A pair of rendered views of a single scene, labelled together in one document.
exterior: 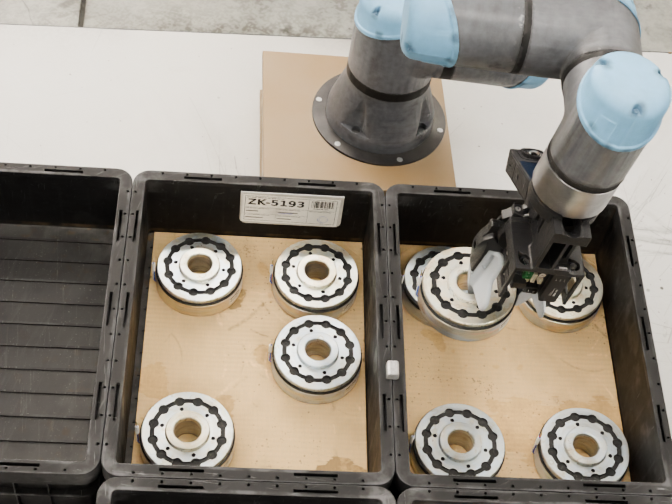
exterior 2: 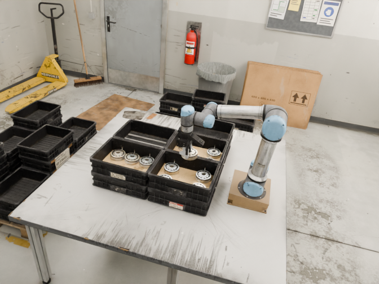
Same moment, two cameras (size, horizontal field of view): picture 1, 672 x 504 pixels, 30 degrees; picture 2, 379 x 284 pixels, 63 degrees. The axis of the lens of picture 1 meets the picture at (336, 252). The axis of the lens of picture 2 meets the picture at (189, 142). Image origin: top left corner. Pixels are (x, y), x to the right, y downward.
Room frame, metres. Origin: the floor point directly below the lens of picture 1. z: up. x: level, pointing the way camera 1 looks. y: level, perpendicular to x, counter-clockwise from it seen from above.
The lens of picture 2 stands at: (1.37, -1.70, 2.11)
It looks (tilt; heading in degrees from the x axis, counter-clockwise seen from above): 32 degrees down; 111
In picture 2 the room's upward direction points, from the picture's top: 6 degrees clockwise
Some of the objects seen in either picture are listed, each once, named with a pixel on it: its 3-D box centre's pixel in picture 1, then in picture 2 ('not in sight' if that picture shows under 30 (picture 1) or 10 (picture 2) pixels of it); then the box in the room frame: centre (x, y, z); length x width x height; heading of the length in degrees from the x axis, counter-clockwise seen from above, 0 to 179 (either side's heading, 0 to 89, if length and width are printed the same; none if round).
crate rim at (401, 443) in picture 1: (520, 333); (185, 169); (0.80, -0.22, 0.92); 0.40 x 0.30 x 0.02; 8
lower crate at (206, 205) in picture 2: not in sight; (183, 188); (0.80, -0.22, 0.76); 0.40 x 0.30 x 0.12; 8
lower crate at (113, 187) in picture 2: not in sight; (128, 173); (0.40, -0.27, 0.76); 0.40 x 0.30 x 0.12; 8
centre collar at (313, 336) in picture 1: (317, 350); not in sight; (0.77, 0.00, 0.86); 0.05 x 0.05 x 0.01
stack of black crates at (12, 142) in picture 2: not in sight; (13, 153); (-1.01, -0.09, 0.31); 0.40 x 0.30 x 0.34; 99
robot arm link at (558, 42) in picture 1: (581, 40); (205, 118); (0.88, -0.19, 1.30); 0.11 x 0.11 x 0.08; 5
